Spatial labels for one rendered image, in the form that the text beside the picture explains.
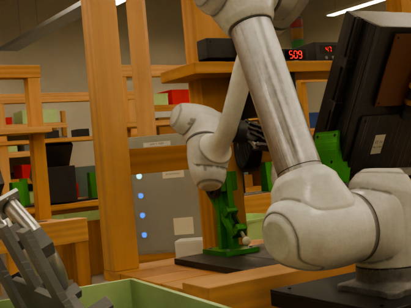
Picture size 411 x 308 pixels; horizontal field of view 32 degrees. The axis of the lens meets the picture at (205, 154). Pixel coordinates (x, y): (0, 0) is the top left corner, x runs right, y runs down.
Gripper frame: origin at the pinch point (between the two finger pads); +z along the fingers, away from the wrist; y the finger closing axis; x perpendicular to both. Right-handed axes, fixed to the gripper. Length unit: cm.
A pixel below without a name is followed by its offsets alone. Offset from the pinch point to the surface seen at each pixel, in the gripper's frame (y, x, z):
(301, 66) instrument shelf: 31.1, -12.8, 12.4
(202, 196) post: 6.5, 35.4, -10.2
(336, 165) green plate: -12.3, -4.7, 13.8
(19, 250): -81, -22, -101
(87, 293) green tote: -64, 8, -75
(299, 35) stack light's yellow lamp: 53, -14, 20
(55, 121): 753, 584, 211
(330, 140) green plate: -5.1, -9.0, 11.5
